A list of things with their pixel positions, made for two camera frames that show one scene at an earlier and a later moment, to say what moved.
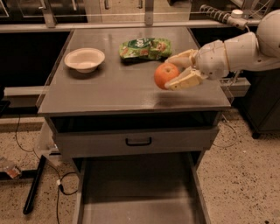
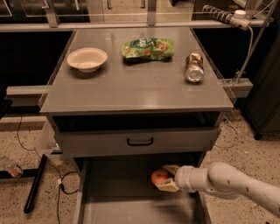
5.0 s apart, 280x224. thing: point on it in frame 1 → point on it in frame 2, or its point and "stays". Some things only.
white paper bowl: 85,59 stays
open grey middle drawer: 140,189 stays
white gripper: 210,60 → 185,178
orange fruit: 164,73 → 158,176
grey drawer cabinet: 119,111 stays
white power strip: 235,17 stays
